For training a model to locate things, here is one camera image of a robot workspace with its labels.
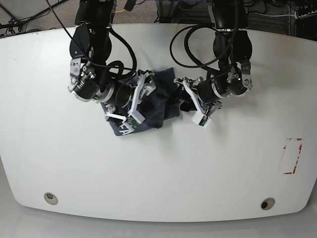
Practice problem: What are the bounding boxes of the white power strip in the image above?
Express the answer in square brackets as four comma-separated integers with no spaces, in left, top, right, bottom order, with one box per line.
[295,8,317,19]

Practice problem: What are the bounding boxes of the table cable grommet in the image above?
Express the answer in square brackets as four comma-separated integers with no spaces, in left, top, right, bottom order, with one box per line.
[44,192,58,205]
[260,197,275,211]

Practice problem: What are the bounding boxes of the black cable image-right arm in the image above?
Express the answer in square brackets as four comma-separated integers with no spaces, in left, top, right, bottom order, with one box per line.
[169,24,238,80]

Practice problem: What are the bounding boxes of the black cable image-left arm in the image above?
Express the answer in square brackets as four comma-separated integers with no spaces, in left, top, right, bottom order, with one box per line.
[52,0,137,79]

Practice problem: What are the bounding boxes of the right table cable grommet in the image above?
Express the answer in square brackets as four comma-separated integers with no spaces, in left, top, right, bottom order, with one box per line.
[260,197,275,211]

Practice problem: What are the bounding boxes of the red tape rectangle marking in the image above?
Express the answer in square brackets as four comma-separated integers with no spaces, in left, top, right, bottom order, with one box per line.
[281,138,303,175]

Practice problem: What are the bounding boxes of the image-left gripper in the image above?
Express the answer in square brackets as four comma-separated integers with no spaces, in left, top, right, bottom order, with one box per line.
[68,58,156,122]

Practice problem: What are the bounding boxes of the black tripod stand legs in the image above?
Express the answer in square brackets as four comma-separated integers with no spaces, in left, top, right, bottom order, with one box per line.
[0,0,67,39]

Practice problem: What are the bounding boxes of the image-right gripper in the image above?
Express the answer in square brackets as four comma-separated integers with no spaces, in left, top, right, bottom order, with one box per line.
[173,63,253,118]

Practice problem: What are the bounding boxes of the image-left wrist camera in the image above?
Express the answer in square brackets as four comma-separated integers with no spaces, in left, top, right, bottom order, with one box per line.
[125,111,145,131]

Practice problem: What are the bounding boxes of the dark blue T-shirt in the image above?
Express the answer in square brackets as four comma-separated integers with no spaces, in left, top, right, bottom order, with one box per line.
[101,68,180,136]

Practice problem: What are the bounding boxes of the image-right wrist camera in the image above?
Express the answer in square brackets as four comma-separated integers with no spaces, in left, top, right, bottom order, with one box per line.
[192,111,211,128]

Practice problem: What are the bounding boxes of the left table cable grommet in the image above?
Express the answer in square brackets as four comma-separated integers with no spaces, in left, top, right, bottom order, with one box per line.
[44,192,58,205]

